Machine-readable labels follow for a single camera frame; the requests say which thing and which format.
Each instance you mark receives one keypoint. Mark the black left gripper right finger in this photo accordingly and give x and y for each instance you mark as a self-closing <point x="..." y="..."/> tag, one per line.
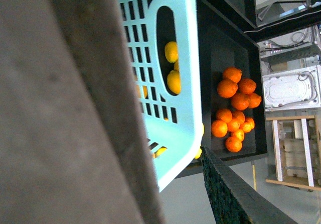
<point x="233" y="200"/>

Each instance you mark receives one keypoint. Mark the yellow lemon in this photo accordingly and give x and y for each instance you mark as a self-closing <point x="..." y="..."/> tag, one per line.
<point x="174" y="81"/>
<point x="171" y="52"/>

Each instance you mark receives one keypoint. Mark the orange fruit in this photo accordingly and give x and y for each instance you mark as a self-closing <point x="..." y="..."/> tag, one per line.
<point x="224" y="115"/>
<point x="226" y="88"/>
<point x="239" y="134"/>
<point x="233" y="74"/>
<point x="254" y="100"/>
<point x="246" y="127"/>
<point x="233" y="125"/>
<point x="246" y="86"/>
<point x="219" y="128"/>
<point x="233" y="144"/>
<point x="239" y="115"/>
<point x="240" y="101"/>

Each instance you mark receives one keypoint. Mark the white washing machine back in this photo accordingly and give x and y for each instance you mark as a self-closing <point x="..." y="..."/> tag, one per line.
<point x="293" y="89"/>

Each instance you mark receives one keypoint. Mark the black fruit display tray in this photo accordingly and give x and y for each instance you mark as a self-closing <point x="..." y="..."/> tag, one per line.
<point x="212" y="43"/>

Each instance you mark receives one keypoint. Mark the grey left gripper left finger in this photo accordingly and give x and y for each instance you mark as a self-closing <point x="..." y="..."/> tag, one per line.
<point x="73" y="143"/>

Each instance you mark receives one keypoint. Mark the light blue plastic basket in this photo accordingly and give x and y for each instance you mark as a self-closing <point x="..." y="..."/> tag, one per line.
<point x="162" y="38"/>

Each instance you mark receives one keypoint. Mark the wooden white frame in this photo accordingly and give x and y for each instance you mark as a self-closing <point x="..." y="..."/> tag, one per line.
<point x="296" y="142"/>

